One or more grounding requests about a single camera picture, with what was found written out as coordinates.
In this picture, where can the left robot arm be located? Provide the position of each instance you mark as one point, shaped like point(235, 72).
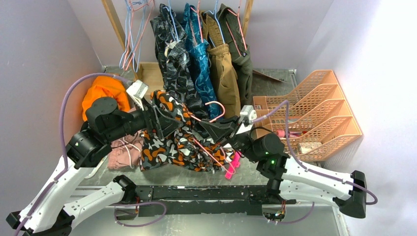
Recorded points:
point(50, 213)

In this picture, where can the orange camouflage shorts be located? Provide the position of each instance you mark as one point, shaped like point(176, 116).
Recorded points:
point(181, 148)

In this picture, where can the pink drawstring shorts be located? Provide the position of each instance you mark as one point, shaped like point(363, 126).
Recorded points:
point(126, 152)

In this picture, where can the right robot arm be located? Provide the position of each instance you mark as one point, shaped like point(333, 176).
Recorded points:
point(288, 177)

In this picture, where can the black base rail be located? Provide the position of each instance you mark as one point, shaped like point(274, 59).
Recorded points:
point(181, 200)

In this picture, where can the dark olive green shorts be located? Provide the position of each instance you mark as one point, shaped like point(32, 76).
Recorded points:
point(239, 50)

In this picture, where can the peach plastic file organizer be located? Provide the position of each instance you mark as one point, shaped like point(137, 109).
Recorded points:
point(321, 122)

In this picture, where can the aluminium frame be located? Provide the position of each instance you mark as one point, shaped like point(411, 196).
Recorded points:
point(214, 218)

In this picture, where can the blue patterned shorts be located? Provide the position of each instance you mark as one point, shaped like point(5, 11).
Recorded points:
point(196, 47)

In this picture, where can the pink plastic clip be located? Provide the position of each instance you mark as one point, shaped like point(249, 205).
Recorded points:
point(234, 163)

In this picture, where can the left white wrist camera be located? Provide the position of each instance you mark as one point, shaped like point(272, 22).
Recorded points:
point(137, 91)

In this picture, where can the wooden clothes rack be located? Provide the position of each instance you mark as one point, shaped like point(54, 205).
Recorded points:
point(148, 72)

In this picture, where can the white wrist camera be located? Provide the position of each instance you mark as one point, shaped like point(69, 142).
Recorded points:
point(137, 91)
point(247, 115)

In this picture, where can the black grey patterned shorts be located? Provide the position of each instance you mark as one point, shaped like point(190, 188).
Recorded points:
point(174, 60)

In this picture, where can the light blue oval object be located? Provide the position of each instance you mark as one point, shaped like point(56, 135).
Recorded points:
point(94, 171)

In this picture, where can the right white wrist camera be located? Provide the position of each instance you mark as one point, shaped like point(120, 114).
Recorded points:
point(247, 115)

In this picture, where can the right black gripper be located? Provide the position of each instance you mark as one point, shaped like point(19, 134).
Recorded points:
point(220, 129)

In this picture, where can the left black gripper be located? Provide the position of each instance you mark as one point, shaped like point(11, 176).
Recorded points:
point(161, 125)

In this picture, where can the tan brown shorts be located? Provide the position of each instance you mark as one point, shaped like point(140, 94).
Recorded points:
point(222, 74)

